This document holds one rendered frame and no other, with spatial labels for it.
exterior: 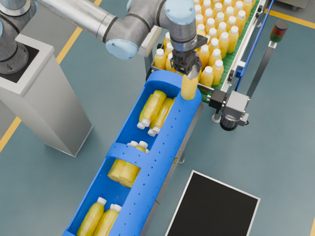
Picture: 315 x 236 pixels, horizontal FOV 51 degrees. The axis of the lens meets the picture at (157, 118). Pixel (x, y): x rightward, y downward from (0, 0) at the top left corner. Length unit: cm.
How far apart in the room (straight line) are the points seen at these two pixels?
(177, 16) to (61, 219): 199
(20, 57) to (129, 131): 67
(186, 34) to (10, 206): 213
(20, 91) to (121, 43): 91
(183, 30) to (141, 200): 70
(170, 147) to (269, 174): 142
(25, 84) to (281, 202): 195
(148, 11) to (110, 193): 89
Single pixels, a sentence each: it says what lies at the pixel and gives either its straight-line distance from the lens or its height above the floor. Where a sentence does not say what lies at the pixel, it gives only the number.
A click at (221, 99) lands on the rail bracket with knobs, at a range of 175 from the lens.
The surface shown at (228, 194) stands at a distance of 247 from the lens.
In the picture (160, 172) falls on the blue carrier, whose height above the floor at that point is 117.
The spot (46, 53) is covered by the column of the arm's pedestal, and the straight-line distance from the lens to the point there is 188.
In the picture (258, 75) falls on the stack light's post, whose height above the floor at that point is 82.
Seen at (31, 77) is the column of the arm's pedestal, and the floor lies 110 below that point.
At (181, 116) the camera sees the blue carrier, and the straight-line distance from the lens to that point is 148.
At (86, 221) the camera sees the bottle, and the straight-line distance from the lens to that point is 153.
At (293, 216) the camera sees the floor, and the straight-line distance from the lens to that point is 272.
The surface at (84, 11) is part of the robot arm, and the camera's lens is 105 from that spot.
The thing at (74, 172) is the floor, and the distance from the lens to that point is 273.
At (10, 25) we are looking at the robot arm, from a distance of 175.
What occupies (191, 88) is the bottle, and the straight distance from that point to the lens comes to 138.
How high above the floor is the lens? 254
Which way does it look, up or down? 66 degrees down
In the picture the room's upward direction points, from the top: 5 degrees counter-clockwise
